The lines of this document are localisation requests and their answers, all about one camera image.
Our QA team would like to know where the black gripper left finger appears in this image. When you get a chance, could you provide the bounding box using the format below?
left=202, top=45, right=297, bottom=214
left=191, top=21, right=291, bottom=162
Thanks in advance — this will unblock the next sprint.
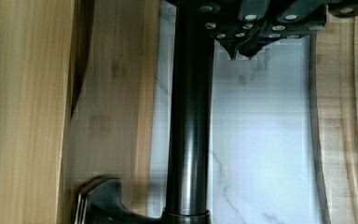
left=195, top=0, right=262, bottom=61

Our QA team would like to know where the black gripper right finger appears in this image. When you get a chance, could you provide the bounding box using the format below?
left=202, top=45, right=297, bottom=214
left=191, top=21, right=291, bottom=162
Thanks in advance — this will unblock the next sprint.
left=239, top=0, right=326, bottom=58

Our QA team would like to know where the bamboo drawer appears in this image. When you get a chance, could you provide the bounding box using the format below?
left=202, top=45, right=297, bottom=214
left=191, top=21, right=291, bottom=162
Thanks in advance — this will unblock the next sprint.
left=0, top=0, right=159, bottom=224

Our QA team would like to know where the bamboo cutting board with groove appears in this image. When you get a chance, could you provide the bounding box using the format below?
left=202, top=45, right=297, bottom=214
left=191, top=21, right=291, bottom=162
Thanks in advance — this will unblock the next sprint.
left=310, top=15, right=358, bottom=224

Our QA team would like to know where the grey metal drawer handle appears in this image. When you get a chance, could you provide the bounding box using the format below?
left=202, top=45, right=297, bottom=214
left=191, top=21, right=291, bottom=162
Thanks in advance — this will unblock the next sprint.
left=73, top=0, right=214, bottom=224

